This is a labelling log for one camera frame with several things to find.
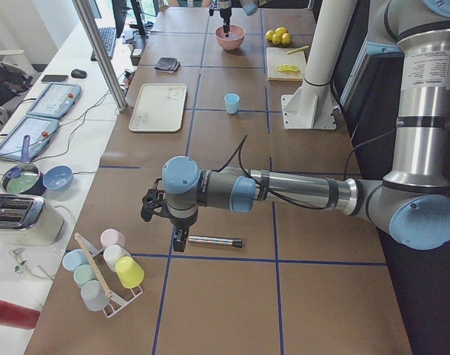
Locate black keyboard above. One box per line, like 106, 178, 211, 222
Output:
98, 27, 117, 59

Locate red bottle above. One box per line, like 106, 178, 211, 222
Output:
0, 300, 41, 330

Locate pink bowl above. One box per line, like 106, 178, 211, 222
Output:
215, 24, 246, 51

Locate silver toaster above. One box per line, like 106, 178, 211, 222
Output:
0, 194, 64, 246

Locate aluminium frame post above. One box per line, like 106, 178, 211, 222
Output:
73, 0, 127, 112

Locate black computer mouse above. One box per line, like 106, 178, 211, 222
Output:
70, 69, 87, 79

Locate grey folded cloth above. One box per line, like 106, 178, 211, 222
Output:
154, 57, 181, 72

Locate pile of clear ice cubes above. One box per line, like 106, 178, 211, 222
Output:
216, 27, 241, 41

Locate blue bowl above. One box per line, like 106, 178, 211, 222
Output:
43, 166, 73, 190

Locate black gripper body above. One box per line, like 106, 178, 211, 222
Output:
169, 212, 198, 228
218, 0, 232, 10

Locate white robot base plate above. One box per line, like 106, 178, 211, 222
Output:
281, 0, 357, 129

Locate pink cup on rack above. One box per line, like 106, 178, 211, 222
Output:
100, 229, 126, 249

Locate blue saucepan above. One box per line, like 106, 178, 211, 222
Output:
0, 135, 46, 196

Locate striped metal muddler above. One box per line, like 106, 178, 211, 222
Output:
188, 236, 243, 249

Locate yellow plastic knife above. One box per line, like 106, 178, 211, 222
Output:
286, 45, 309, 55

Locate white cup rack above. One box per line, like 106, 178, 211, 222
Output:
74, 232, 144, 319

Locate wooden cutting board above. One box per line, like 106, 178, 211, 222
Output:
266, 47, 306, 81

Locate light blue cup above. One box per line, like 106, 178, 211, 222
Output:
224, 92, 241, 115

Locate whole yellow lemon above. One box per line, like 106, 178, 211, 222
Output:
265, 30, 275, 41

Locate yellow cup on rack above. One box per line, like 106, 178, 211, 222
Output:
115, 256, 145, 289

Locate cream bear tray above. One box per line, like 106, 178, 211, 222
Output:
129, 84, 187, 133

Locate blue teach pendant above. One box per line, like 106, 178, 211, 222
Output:
27, 83, 82, 120
0, 115, 59, 161

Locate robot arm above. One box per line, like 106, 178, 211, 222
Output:
217, 0, 269, 38
160, 1, 450, 251

